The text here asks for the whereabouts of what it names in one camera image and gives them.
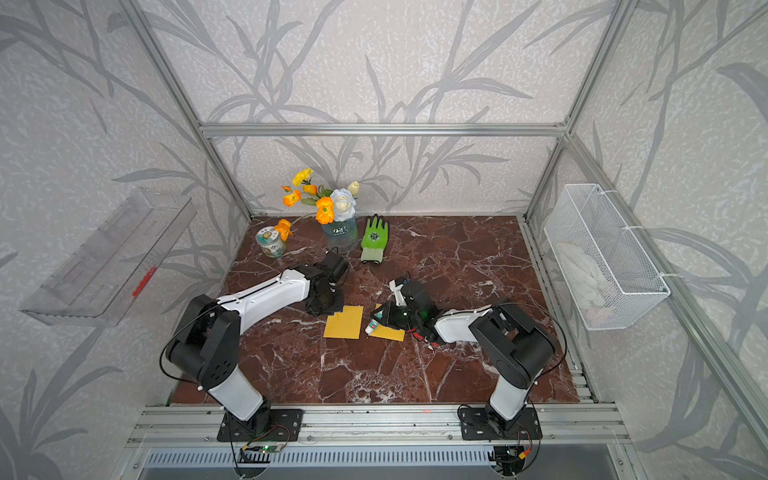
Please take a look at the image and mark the red envelope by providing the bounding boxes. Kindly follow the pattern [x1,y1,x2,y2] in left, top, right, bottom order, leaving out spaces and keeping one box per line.
[412,332,442,349]

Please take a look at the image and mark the yellow envelope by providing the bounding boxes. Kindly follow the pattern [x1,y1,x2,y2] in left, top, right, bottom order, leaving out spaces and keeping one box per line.
[323,306,363,339]
[371,312,405,342]

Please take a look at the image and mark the white green glue stick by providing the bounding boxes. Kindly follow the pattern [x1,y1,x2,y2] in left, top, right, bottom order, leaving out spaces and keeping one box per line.
[365,320,380,336]

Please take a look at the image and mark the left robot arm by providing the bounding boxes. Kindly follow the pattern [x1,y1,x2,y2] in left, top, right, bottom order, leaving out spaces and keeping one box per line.
[160,251,349,422]

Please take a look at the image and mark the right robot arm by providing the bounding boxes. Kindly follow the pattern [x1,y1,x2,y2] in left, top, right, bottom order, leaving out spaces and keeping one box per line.
[371,277,557,425]

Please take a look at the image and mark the blue glass vase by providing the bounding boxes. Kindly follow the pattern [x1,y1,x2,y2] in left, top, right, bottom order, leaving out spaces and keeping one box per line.
[322,217,359,254]

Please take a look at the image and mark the green work glove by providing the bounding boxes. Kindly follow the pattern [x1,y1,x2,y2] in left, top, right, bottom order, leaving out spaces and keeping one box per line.
[361,215,389,264]

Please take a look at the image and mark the small printed tin can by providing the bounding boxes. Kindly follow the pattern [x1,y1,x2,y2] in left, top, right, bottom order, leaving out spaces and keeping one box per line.
[256,226,286,259]

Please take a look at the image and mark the orange yellow artificial flowers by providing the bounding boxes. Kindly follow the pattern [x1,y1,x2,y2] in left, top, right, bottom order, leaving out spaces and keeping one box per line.
[281,168,360,228]

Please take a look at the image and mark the white cloth in basket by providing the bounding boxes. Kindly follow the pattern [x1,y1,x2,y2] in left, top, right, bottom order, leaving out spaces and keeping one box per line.
[557,242,613,328]

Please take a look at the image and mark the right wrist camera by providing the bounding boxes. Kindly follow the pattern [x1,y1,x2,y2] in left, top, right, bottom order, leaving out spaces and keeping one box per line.
[388,277,410,307]

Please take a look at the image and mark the aluminium front rail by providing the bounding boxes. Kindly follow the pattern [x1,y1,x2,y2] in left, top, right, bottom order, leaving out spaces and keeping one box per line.
[127,403,631,448]

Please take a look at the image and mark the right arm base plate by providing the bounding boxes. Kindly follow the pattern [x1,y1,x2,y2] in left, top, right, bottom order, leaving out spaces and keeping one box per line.
[457,404,542,440]

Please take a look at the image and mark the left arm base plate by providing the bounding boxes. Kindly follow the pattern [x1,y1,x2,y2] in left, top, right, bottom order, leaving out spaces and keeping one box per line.
[217,408,304,443]

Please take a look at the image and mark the white wire mesh basket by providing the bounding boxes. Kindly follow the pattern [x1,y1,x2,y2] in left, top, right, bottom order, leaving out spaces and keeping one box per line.
[544,183,670,331]

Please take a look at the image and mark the clear plastic wall tray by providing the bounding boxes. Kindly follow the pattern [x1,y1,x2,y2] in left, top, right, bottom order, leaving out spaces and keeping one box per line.
[20,187,197,327]

